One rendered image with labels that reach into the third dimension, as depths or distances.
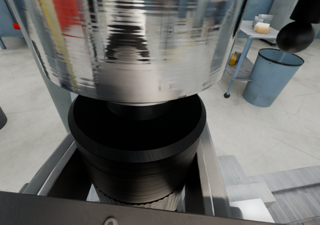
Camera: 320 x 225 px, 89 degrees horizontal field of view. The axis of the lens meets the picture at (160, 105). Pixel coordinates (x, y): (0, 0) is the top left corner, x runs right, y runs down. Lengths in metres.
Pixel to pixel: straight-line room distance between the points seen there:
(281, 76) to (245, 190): 2.02
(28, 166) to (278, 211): 1.67
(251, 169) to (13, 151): 2.10
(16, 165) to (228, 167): 1.68
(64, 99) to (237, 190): 0.48
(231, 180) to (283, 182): 0.19
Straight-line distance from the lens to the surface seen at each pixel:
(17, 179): 1.76
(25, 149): 1.92
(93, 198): 0.51
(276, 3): 5.39
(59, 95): 0.54
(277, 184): 0.54
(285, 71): 2.28
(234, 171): 0.41
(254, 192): 0.36
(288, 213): 0.52
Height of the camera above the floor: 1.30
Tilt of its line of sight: 39 degrees down
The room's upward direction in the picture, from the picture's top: 5 degrees clockwise
